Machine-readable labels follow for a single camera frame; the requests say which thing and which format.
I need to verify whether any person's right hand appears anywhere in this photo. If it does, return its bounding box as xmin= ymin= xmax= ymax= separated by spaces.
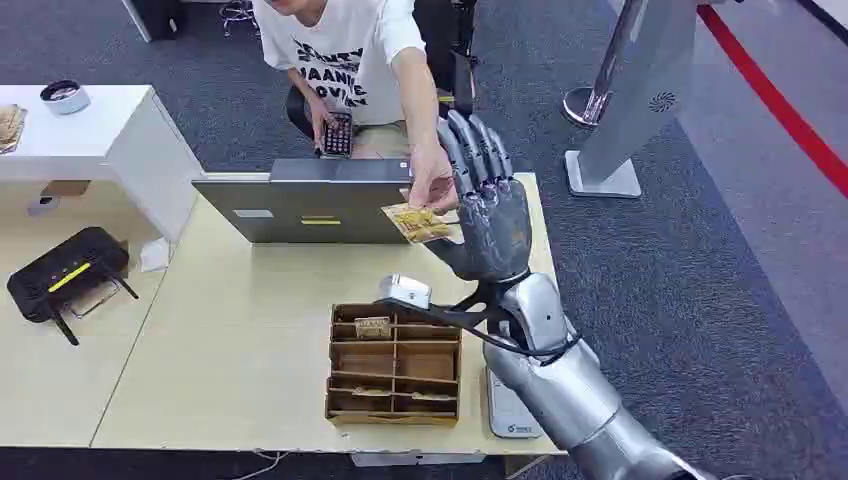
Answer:
xmin=305 ymin=95 xmax=339 ymax=155

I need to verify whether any person's left hand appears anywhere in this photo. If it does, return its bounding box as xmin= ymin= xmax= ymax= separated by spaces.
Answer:
xmin=405 ymin=142 xmax=460 ymax=215

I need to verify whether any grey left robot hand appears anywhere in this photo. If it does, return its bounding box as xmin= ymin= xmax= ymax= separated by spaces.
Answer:
xmin=423 ymin=109 xmax=534 ymax=285

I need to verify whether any dark phone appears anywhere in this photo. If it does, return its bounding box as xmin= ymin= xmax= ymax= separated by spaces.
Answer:
xmin=321 ymin=111 xmax=354 ymax=159

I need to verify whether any golden printed card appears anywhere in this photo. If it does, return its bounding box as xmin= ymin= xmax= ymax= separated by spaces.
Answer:
xmin=381 ymin=201 xmax=460 ymax=245

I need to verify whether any person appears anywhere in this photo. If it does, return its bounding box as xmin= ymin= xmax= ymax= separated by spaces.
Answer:
xmin=251 ymin=0 xmax=460 ymax=215

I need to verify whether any grey laptop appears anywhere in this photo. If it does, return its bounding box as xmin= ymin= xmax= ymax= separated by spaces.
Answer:
xmin=192 ymin=157 xmax=415 ymax=245

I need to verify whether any chrome chair base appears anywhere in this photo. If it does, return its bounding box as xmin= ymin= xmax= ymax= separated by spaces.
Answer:
xmin=218 ymin=0 xmax=261 ymax=38

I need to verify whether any wooden card box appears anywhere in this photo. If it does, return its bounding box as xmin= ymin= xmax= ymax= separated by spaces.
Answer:
xmin=324 ymin=302 xmax=464 ymax=427

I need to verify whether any upright brown card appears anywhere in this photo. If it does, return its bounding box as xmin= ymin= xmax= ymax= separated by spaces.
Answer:
xmin=354 ymin=316 xmax=393 ymax=340

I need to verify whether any black cabinet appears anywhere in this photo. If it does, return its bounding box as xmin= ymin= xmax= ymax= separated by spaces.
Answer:
xmin=121 ymin=0 xmax=188 ymax=43

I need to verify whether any white flat device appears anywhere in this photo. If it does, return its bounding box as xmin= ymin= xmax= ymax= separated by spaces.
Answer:
xmin=486 ymin=366 xmax=546 ymax=441

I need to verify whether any grey sign stand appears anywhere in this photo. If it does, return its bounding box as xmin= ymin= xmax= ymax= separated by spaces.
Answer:
xmin=564 ymin=0 xmax=701 ymax=199

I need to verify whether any white crumpled paper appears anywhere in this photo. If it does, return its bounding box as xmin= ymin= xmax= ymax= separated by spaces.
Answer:
xmin=138 ymin=236 xmax=173 ymax=274

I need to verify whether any round grey tin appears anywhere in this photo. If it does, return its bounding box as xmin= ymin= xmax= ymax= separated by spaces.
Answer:
xmin=39 ymin=79 xmax=92 ymax=117

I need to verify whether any brown cardboard piece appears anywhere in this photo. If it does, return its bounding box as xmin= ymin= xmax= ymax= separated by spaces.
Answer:
xmin=40 ymin=180 xmax=91 ymax=199

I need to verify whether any black router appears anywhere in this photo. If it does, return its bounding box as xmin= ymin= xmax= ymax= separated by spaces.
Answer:
xmin=6 ymin=226 xmax=140 ymax=348

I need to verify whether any brown card stack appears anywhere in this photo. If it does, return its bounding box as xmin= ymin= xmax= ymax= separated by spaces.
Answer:
xmin=0 ymin=103 xmax=28 ymax=156

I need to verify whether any black camera bracket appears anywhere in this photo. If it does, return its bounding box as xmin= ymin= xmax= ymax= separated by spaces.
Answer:
xmin=377 ymin=281 xmax=531 ymax=347

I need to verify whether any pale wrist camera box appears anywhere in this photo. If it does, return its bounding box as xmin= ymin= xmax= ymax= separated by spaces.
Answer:
xmin=378 ymin=273 xmax=433 ymax=311

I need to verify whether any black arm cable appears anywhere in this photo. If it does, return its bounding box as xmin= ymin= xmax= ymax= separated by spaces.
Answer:
xmin=457 ymin=323 xmax=584 ymax=367

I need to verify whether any chrome stanchion post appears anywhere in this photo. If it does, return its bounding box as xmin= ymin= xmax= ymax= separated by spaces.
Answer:
xmin=561 ymin=0 xmax=647 ymax=128

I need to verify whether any thin white cable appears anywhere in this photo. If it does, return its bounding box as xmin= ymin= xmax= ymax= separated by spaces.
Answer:
xmin=231 ymin=450 xmax=291 ymax=480

